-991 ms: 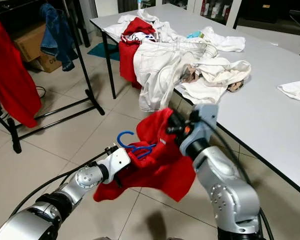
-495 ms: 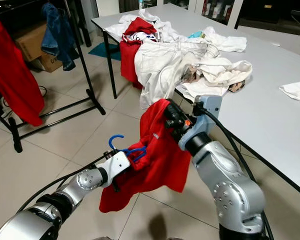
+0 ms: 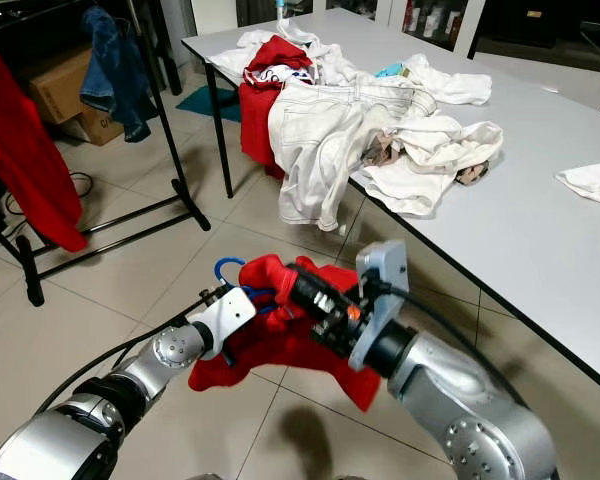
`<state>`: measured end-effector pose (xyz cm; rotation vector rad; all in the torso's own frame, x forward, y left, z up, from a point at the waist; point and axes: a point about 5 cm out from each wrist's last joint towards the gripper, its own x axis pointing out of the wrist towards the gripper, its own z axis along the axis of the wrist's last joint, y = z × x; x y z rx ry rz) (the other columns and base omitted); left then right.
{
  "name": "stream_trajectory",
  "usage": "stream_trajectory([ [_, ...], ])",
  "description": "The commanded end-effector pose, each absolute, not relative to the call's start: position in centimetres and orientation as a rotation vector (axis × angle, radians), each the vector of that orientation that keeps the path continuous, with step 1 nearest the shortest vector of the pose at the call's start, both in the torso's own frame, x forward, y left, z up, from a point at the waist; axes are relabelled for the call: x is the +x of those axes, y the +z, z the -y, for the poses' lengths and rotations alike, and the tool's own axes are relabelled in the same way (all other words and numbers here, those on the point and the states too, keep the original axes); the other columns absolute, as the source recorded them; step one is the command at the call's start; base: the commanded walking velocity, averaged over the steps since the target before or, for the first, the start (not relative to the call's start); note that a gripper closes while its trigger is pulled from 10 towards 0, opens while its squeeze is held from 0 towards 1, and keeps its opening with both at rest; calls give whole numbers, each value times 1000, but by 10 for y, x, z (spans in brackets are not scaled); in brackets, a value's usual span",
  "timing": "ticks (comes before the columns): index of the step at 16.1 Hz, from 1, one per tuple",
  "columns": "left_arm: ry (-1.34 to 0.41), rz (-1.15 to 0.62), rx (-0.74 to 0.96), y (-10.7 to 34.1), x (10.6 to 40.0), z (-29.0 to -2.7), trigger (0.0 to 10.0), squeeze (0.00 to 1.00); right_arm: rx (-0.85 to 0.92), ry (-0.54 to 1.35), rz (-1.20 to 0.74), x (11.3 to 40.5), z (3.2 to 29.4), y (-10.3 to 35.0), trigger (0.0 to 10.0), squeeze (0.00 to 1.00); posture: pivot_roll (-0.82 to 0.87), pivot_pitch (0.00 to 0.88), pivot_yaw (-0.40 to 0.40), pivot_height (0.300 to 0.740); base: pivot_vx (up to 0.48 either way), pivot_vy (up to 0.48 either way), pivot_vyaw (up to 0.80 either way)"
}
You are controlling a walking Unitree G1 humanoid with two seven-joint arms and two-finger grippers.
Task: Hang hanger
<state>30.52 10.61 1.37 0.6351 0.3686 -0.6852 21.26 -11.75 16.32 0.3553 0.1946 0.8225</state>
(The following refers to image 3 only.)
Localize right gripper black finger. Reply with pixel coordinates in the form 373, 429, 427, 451
290, 267, 348, 317

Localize blue plastic hanger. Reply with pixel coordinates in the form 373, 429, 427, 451
213, 257, 281, 306

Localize white shirt tan sleeves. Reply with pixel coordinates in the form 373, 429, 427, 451
352, 115, 506, 219

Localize beige jeans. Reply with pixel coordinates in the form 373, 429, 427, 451
268, 80, 439, 233

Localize red jersey white print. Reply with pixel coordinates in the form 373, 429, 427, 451
237, 35, 316, 181

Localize white rumpled clothes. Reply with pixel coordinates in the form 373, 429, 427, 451
208, 22, 361, 89

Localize white t-shirt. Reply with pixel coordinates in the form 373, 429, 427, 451
402, 53, 494, 106

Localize white crumpled garment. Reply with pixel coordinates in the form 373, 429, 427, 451
556, 162, 600, 209

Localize blue denim garment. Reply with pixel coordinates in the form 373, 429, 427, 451
80, 5, 156, 143

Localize red shirt white trim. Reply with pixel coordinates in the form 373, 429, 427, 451
0, 35, 89, 253

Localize brown cardboard box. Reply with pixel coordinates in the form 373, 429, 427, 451
28, 45, 126, 147

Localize white TV cabinet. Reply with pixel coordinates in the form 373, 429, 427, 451
370, 0, 600, 71

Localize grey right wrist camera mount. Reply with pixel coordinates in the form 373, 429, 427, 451
348, 240, 410, 373

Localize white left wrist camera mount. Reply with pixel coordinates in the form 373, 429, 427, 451
198, 288, 258, 351

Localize black clothes rack silver rail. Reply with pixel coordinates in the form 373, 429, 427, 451
0, 0, 212, 307

